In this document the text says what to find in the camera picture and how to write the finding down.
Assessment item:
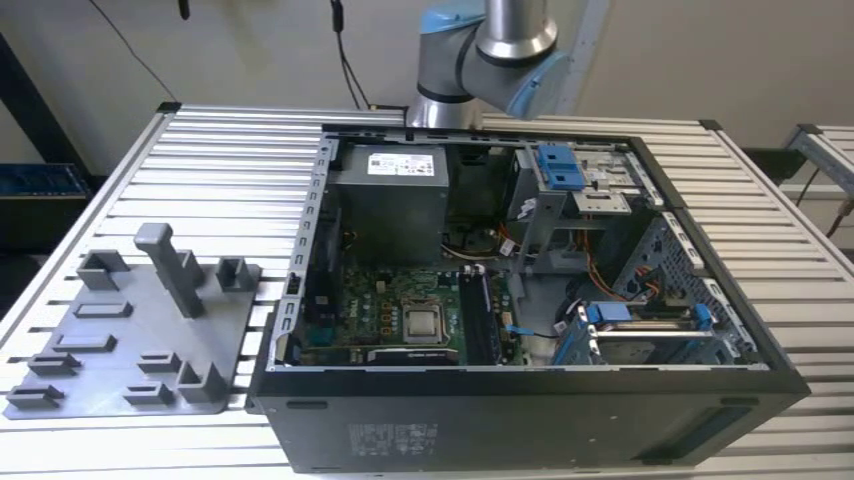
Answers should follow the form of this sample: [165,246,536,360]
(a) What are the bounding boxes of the black graphics card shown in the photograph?
[365,347,464,367]

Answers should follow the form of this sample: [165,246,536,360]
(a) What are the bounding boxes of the black RAM slot bank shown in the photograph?
[458,264,506,366]

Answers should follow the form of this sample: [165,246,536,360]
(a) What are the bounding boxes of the perforated grey metal cage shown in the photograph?
[610,212,761,364]

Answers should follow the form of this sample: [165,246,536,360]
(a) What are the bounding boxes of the blue disk carrier with disk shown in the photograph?
[552,301,733,367]

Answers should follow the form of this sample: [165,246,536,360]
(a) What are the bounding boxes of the black PC case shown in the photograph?
[245,122,813,474]

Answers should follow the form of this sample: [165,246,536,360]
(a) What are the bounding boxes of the black camera cable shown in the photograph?
[329,0,375,110]

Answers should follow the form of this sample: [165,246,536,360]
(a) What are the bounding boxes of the aluminium frame table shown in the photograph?
[780,123,854,201]

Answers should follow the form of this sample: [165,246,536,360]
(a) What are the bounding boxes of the blue plug black wire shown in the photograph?
[505,322,577,340]

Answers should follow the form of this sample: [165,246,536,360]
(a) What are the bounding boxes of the green motherboard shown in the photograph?
[293,264,533,366]

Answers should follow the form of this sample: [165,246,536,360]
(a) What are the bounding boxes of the black wire bundle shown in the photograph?
[560,277,606,326]

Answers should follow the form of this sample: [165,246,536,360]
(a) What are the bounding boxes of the grey metal drive cage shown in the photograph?
[505,142,666,276]

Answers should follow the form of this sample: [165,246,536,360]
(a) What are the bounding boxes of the thin black wall cable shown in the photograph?
[89,0,177,105]

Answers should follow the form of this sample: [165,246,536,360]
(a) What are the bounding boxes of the grey parts rack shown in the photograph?
[3,222,266,420]

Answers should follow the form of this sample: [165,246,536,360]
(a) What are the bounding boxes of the yellow white wire bundle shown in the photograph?
[441,223,520,261]

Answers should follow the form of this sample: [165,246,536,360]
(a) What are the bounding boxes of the black bulky object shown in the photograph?
[0,197,93,254]

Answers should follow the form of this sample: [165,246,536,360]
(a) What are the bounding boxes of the grey power supply unit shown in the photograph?
[326,144,450,267]

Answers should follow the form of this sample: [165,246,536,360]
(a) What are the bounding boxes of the CPU socket with metal cover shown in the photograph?
[398,298,452,347]

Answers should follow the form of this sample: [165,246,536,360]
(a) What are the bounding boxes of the silver CPU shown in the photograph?
[404,309,448,345]

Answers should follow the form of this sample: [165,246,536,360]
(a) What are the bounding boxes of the black box behind table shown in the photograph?
[740,147,811,182]

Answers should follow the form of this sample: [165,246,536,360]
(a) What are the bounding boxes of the blue drive carrier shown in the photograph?
[536,143,588,193]

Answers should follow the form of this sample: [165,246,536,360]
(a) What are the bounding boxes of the black slanted post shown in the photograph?
[0,32,93,176]

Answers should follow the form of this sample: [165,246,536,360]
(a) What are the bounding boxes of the orange wires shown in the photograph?
[581,227,664,304]

